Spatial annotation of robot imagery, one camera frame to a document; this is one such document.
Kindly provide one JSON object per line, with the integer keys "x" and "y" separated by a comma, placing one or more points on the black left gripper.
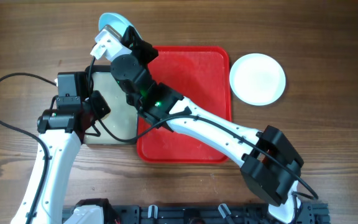
{"x": 96, "y": 106}

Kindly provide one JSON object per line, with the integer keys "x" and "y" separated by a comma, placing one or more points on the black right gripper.
{"x": 138, "y": 45}

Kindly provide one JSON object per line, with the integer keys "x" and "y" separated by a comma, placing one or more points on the light blue plate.
{"x": 118, "y": 22}

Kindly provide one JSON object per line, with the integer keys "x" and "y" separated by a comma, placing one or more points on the white plate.
{"x": 257, "y": 79}

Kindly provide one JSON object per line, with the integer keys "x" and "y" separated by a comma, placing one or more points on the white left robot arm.
{"x": 61, "y": 133}

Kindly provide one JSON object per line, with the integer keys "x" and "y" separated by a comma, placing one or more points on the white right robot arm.
{"x": 268, "y": 162}

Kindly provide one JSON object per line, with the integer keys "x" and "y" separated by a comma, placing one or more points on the red plastic tray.
{"x": 200, "y": 73}

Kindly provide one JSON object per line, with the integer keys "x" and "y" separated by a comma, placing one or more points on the black water basin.
{"x": 122, "y": 120}

